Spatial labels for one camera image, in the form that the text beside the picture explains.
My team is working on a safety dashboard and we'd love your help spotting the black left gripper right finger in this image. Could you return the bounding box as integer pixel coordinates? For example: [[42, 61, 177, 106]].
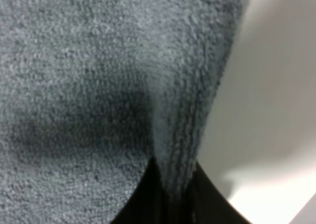
[[190, 164, 249, 224]]

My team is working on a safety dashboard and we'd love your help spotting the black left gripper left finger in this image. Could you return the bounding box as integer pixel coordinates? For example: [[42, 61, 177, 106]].
[[112, 158, 164, 224]]

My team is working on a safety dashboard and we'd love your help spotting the grey towel with orange pattern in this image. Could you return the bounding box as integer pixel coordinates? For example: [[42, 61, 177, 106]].
[[0, 0, 247, 224]]

